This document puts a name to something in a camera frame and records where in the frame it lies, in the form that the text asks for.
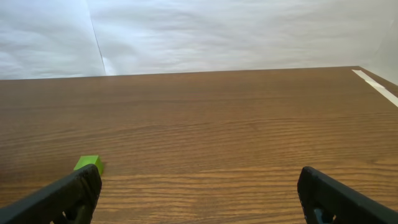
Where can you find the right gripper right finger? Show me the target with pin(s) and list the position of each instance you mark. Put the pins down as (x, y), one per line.
(335, 202)

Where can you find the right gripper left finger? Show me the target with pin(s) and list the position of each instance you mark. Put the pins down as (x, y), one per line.
(62, 199)

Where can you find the green cube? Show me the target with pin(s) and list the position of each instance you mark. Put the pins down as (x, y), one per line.
(88, 160)

